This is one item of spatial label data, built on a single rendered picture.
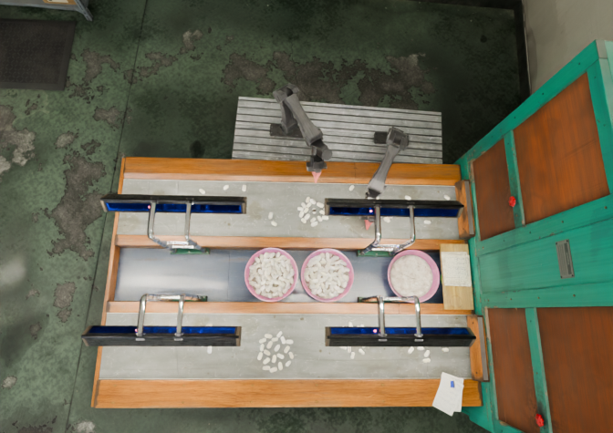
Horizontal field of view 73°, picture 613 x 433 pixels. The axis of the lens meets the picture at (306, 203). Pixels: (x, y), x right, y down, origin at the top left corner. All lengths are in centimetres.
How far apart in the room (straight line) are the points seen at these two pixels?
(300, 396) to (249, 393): 24
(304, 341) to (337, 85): 201
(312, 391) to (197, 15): 290
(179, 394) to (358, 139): 160
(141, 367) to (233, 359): 43
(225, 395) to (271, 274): 59
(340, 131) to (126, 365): 164
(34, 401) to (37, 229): 109
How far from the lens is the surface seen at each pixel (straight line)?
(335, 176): 223
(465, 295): 228
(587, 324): 165
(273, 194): 221
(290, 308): 210
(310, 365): 214
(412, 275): 223
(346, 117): 248
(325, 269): 214
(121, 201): 195
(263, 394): 213
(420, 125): 256
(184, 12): 378
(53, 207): 335
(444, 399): 227
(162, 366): 221
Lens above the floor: 286
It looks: 75 degrees down
